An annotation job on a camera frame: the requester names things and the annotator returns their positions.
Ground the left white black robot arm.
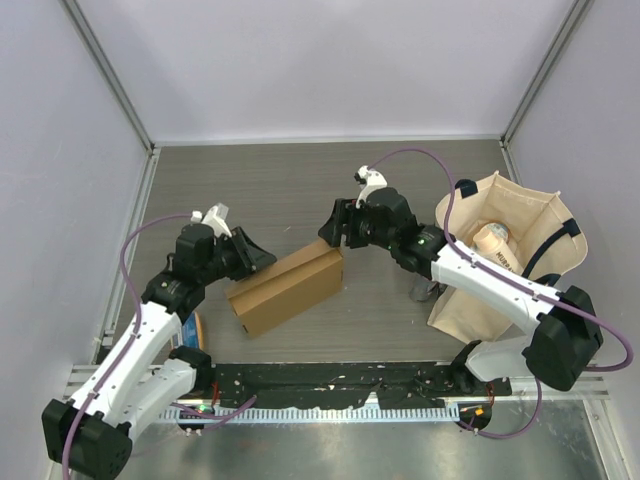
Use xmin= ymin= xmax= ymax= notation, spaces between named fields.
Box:
xmin=42 ymin=222 xmax=277 ymax=479

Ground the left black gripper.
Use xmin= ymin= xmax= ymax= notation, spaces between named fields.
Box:
xmin=199 ymin=226 xmax=276 ymax=285

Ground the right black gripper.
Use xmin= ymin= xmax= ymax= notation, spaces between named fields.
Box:
xmin=318 ymin=199 xmax=396 ymax=252

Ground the perforated cable duct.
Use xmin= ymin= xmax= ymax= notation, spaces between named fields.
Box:
xmin=157 ymin=403 xmax=461 ymax=425

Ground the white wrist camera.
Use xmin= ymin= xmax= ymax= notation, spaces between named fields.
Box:
xmin=354 ymin=165 xmax=387 ymax=209
xmin=190 ymin=203 xmax=232 ymax=238

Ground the beige canvas tote bag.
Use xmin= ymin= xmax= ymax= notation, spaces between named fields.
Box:
xmin=427 ymin=173 xmax=588 ymax=344

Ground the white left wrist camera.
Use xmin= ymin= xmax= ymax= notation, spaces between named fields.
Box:
xmin=190 ymin=203 xmax=232 ymax=238

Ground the silver red drink can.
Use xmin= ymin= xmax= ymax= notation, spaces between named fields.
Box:
xmin=409 ymin=275 xmax=446 ymax=303

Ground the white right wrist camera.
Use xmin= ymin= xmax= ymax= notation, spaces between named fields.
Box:
xmin=354 ymin=165 xmax=387 ymax=209

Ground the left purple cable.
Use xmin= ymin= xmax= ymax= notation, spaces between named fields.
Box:
xmin=62 ymin=212 xmax=261 ymax=480

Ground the aluminium frame rail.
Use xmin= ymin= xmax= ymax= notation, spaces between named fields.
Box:
xmin=62 ymin=365 xmax=610 ymax=400

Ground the brown cardboard box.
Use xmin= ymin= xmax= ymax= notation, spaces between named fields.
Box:
xmin=226 ymin=239 xmax=344 ymax=338

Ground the purple cable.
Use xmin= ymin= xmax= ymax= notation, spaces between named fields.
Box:
xmin=369 ymin=148 xmax=632 ymax=441
xmin=62 ymin=212 xmax=261 ymax=480

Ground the peach tube in bag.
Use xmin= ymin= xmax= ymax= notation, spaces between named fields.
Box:
xmin=473 ymin=222 xmax=523 ymax=275

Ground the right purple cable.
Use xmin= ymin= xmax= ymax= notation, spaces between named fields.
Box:
xmin=369 ymin=148 xmax=632 ymax=441

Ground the yellow sponge with blue label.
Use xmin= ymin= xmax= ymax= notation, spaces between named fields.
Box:
xmin=171 ymin=311 xmax=205 ymax=350

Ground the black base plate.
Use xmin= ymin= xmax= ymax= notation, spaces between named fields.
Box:
xmin=191 ymin=362 xmax=512 ymax=410

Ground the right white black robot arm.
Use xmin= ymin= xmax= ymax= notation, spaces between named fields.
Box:
xmin=318 ymin=187 xmax=603 ymax=395

